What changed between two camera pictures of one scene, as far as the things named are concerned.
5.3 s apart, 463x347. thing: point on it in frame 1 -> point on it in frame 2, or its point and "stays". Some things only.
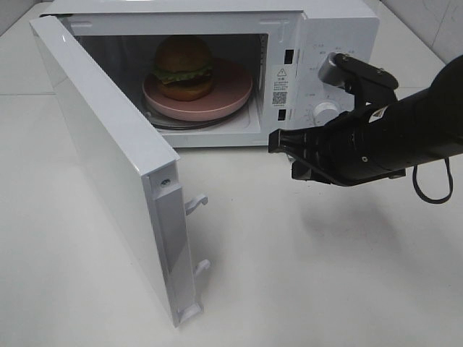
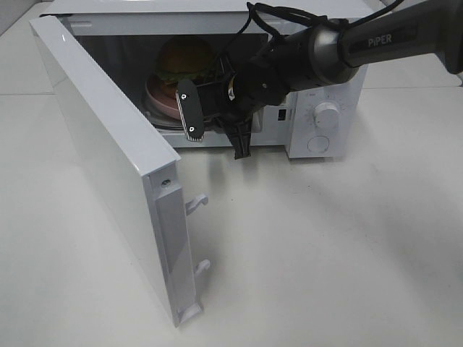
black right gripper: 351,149 -> 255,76
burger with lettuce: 184,66 stays
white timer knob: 323,113 stays
